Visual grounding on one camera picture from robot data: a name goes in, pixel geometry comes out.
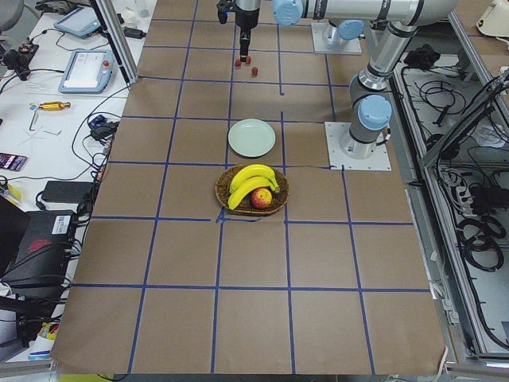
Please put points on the far blue teach pendant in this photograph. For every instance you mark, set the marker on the far blue teach pendant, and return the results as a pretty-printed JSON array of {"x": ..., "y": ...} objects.
[{"x": 82, "y": 22}]

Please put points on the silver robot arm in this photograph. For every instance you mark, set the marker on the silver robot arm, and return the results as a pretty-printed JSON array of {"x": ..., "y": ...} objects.
[
  {"x": 403, "y": 17},
  {"x": 371, "y": 110}
]

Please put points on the near blue teach pendant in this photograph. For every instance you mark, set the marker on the near blue teach pendant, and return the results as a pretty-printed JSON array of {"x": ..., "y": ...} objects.
[{"x": 87, "y": 71}]

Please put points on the blue teach pendant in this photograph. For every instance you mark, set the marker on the blue teach pendant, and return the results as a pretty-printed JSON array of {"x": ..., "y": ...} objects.
[
  {"x": 82, "y": 22},
  {"x": 87, "y": 71}
]

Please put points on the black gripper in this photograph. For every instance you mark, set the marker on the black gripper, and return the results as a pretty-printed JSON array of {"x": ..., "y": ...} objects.
[{"x": 246, "y": 19}]

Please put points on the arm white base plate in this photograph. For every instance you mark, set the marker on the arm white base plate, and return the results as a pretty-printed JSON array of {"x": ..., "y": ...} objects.
[
  {"x": 345, "y": 153},
  {"x": 337, "y": 37}
]

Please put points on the aluminium frame post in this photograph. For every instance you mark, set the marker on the aluminium frame post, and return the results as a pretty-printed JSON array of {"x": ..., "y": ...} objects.
[{"x": 109, "y": 21}]

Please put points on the black power adapter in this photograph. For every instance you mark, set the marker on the black power adapter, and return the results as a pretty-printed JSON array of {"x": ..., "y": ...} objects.
[{"x": 71, "y": 192}]

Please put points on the yellow banana bunch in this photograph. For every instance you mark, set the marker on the yellow banana bunch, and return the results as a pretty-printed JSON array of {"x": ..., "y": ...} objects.
[{"x": 249, "y": 178}]

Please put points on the light green plate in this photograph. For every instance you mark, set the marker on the light green plate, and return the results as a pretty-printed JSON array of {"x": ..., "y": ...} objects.
[{"x": 251, "y": 138}]

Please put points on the brown wicker basket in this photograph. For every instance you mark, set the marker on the brown wicker basket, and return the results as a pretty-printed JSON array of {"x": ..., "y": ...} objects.
[{"x": 245, "y": 208}]

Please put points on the white paper cup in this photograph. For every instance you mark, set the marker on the white paper cup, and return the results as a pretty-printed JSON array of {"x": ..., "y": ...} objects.
[{"x": 130, "y": 19}]

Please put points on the red yellow apple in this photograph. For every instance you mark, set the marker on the red yellow apple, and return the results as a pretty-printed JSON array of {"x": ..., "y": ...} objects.
[{"x": 261, "y": 198}]

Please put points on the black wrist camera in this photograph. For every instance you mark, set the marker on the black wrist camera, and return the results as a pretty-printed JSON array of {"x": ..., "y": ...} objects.
[{"x": 223, "y": 7}]

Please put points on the black computer box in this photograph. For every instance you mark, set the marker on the black computer box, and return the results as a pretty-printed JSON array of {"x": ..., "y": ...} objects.
[{"x": 35, "y": 245}]

